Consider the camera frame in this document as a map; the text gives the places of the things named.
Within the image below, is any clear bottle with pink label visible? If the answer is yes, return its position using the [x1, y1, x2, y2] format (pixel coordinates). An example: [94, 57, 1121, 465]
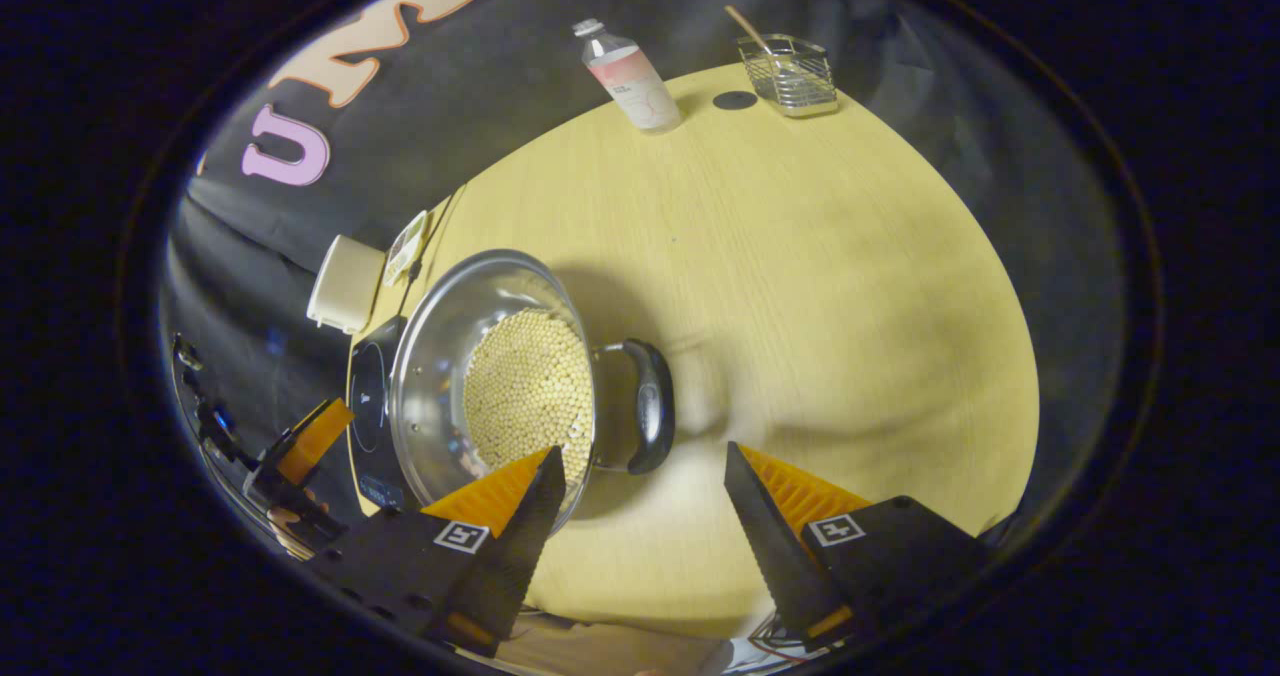
[572, 18, 683, 135]

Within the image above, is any wire mesh basket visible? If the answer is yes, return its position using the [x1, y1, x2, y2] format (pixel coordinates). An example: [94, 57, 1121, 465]
[737, 34, 840, 119]

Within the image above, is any stainless steel pot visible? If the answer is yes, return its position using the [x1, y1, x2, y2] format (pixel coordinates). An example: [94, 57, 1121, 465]
[388, 249, 676, 537]

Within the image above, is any black induction cooktop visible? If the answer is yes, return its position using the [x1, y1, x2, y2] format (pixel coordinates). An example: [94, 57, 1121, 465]
[346, 316, 421, 515]

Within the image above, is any wooden stick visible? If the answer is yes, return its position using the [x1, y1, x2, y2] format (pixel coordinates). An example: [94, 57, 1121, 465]
[725, 5, 776, 62]

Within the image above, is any white divided bean dish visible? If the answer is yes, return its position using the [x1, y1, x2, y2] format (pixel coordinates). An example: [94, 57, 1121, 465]
[383, 210, 433, 287]

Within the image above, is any pile of yellow soybeans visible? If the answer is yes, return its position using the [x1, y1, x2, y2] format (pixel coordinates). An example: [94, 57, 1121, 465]
[463, 308, 595, 472]

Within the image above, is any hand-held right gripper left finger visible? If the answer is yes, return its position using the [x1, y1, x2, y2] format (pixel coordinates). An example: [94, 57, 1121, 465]
[305, 446, 567, 657]

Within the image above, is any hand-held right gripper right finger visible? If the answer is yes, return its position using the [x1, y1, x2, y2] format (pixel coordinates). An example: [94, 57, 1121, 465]
[724, 442, 986, 652]

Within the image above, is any black power cable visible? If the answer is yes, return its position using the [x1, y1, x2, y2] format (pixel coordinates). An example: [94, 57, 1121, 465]
[395, 184, 469, 322]

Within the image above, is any white toaster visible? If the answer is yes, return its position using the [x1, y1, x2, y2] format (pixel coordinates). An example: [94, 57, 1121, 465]
[306, 235, 387, 335]

